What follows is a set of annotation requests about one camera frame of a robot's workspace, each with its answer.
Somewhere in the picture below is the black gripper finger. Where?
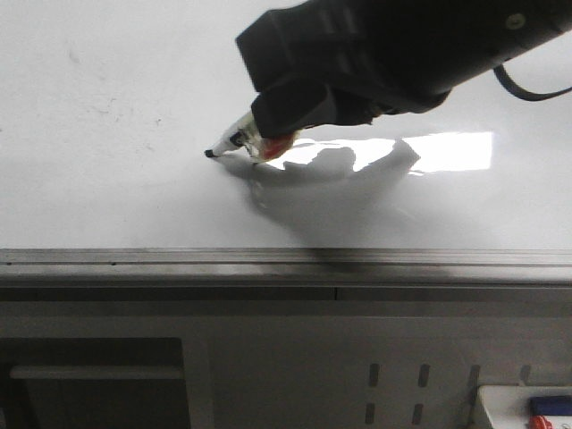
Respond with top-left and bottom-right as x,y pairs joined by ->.
251,82 -> 333,138

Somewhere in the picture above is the black cable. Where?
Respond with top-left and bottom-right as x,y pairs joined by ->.
492,64 -> 572,102

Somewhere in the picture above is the white black-tipped whiteboard marker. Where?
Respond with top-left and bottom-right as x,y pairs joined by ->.
205,112 -> 299,164

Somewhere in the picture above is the white whiteboard with metal frame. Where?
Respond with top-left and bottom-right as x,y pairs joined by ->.
1,1 -> 571,289

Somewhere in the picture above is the grey perforated board stand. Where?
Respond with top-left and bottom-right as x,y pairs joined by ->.
1,290 -> 571,428

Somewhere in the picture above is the white marker tray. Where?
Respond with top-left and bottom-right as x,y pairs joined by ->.
472,385 -> 571,428

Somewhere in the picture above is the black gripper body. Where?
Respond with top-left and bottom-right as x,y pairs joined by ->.
236,1 -> 571,126

